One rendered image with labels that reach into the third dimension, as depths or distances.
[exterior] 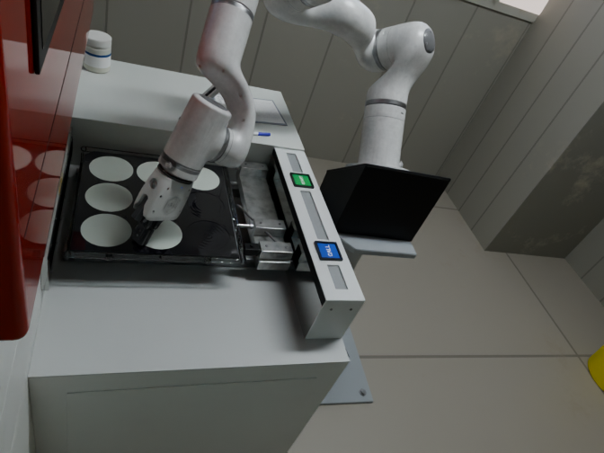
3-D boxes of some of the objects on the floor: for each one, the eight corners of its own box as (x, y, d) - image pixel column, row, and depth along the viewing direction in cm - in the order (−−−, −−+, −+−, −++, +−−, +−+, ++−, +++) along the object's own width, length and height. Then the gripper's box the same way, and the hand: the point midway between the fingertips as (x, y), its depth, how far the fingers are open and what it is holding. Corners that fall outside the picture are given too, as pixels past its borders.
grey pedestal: (344, 316, 225) (424, 184, 174) (372, 403, 194) (479, 273, 143) (242, 314, 207) (297, 165, 156) (254, 408, 176) (329, 262, 125)
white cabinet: (43, 531, 130) (27, 379, 79) (77, 271, 196) (80, 99, 146) (262, 495, 155) (356, 363, 104) (226, 275, 221) (273, 128, 170)
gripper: (188, 162, 102) (151, 229, 107) (139, 154, 88) (99, 232, 93) (212, 181, 100) (173, 249, 104) (165, 176, 86) (123, 254, 91)
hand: (142, 234), depth 98 cm, fingers closed
